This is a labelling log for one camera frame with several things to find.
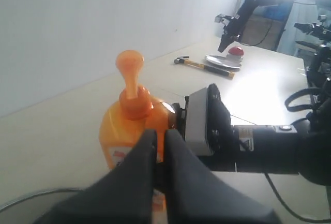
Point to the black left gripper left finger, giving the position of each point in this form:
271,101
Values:
124,195

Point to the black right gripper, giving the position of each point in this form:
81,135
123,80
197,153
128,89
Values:
220,161

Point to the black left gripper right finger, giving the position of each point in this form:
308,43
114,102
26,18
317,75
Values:
195,195

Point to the orange dish soap pump bottle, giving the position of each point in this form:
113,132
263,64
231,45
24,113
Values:
135,111

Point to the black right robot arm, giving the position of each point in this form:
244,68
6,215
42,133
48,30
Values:
302,147

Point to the silver metal plate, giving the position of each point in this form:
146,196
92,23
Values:
222,62

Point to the red dome button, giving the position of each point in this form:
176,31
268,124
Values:
235,54

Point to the distant black gripper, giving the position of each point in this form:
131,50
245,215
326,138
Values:
231,31

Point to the brown cardboard box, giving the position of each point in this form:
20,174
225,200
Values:
264,31

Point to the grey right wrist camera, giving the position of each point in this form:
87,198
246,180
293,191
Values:
207,122

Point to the yellow black handled hammer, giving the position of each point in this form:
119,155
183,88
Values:
185,60

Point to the distant small wrist camera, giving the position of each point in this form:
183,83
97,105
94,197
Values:
219,18

